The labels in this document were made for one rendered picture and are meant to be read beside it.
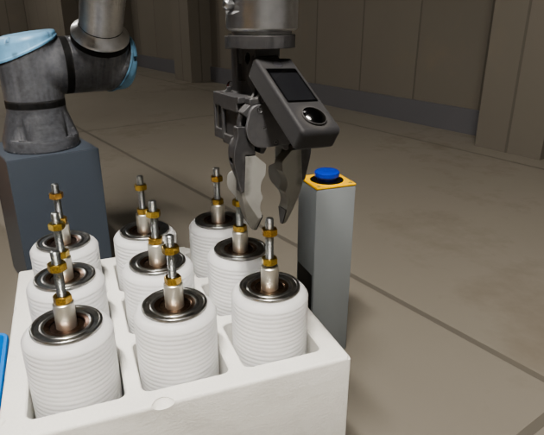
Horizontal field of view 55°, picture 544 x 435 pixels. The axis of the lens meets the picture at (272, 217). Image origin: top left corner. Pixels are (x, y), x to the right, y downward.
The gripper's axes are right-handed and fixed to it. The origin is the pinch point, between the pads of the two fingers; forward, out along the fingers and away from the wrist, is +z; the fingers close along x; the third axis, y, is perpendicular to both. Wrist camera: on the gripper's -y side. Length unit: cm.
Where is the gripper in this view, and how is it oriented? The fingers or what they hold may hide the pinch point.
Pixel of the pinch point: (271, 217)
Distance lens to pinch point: 61.0
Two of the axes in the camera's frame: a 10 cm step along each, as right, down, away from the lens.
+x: -8.6, 1.9, -4.8
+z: 0.0, 9.3, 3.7
